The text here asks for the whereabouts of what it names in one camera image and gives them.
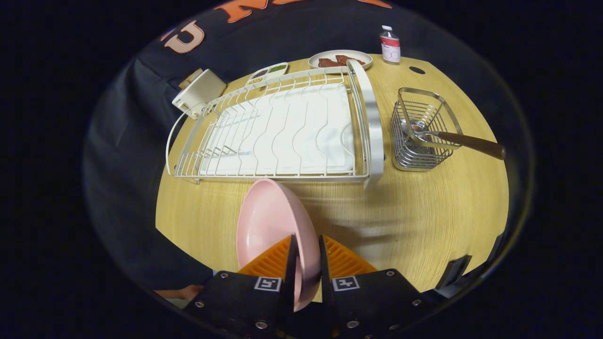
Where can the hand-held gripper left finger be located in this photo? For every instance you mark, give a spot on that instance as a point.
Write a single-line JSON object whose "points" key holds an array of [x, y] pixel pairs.
{"points": [[240, 301]]}

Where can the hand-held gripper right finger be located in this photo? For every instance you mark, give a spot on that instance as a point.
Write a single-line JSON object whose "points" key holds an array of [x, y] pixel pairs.
{"points": [[372, 301]]}

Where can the pink plate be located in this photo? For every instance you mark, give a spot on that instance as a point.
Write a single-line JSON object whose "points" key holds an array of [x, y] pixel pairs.
{"points": [[268, 216]]}

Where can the white divided condiment dish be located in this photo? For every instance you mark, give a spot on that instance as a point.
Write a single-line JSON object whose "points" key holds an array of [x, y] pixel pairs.
{"points": [[268, 73]]}

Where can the beige plate with meat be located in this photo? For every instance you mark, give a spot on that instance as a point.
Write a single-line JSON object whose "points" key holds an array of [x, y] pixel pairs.
{"points": [[365, 59]]}

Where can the white drip tray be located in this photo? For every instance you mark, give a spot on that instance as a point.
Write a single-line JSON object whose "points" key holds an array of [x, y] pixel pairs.
{"points": [[304, 132]]}

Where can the white toaster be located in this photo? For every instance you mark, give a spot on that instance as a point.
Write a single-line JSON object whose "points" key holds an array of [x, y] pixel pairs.
{"points": [[202, 92]]}

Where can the toast slice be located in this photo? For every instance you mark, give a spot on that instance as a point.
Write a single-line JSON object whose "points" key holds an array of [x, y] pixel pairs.
{"points": [[191, 77]]}

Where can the brown meat piece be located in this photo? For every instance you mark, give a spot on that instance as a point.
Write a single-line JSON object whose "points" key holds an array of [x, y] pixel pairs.
{"points": [[348, 60], [327, 62]]}

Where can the small bottle with red label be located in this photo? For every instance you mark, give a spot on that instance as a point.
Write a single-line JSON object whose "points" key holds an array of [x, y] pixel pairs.
{"points": [[390, 47]]}

